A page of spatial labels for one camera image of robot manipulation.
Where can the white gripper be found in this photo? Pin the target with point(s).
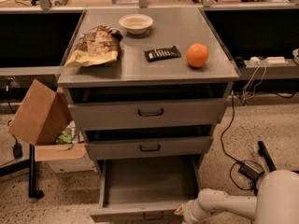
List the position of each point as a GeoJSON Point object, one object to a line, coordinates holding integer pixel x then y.
{"type": "Point", "coordinates": [190, 213]}

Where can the grey bottom drawer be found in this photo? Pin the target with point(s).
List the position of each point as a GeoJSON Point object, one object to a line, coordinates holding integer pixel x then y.
{"type": "Point", "coordinates": [145, 188]}

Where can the grey drawer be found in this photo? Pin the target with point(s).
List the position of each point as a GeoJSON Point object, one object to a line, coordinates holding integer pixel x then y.
{"type": "Point", "coordinates": [145, 188]}
{"type": "Point", "coordinates": [140, 148]}
{"type": "Point", "coordinates": [147, 114]}

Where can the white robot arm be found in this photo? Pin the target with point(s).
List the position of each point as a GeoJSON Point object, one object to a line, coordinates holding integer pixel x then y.
{"type": "Point", "coordinates": [277, 202]}

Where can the grey middle drawer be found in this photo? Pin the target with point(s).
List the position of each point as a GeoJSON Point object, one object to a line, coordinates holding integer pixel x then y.
{"type": "Point", "coordinates": [140, 148]}

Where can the grey metal drawer cabinet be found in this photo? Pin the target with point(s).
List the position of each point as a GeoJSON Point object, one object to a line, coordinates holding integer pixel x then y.
{"type": "Point", "coordinates": [133, 78]}

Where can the grey top drawer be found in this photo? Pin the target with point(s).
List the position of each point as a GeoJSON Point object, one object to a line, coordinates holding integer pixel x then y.
{"type": "Point", "coordinates": [147, 114]}

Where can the black power adapter brick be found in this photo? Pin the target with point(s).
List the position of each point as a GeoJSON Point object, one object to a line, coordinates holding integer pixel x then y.
{"type": "Point", "coordinates": [250, 172]}

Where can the black table leg right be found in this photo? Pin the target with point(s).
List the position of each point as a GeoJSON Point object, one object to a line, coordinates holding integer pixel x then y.
{"type": "Point", "coordinates": [265, 154]}

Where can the black table leg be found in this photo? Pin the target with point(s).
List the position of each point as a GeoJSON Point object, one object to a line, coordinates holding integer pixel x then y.
{"type": "Point", "coordinates": [265, 154]}
{"type": "Point", "coordinates": [33, 191]}

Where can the green crumpled wrapper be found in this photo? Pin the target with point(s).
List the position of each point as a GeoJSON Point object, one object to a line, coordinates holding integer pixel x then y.
{"type": "Point", "coordinates": [64, 138]}

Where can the black table leg left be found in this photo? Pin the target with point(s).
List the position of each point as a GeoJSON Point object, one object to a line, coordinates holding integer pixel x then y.
{"type": "Point", "coordinates": [33, 191]}

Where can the orange fruit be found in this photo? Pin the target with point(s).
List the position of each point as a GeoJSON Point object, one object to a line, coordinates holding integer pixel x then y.
{"type": "Point", "coordinates": [197, 55]}

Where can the dark snack bar wrapper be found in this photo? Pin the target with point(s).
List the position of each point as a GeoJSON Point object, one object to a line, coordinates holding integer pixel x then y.
{"type": "Point", "coordinates": [153, 55]}

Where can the open cardboard box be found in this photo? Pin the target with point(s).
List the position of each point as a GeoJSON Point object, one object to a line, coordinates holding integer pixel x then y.
{"type": "Point", "coordinates": [41, 117]}

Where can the small black plug adapter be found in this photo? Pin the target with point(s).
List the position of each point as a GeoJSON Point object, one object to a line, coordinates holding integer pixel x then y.
{"type": "Point", "coordinates": [17, 151]}

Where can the white power strip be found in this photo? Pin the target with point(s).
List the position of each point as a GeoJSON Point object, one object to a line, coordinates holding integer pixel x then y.
{"type": "Point", "coordinates": [269, 61]}

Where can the crumpled brown chip bag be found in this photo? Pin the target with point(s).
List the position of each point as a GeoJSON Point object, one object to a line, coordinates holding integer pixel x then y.
{"type": "Point", "coordinates": [99, 45]}

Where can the white paper bowl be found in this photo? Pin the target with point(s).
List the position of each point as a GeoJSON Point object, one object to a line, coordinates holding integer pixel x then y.
{"type": "Point", "coordinates": [136, 24]}

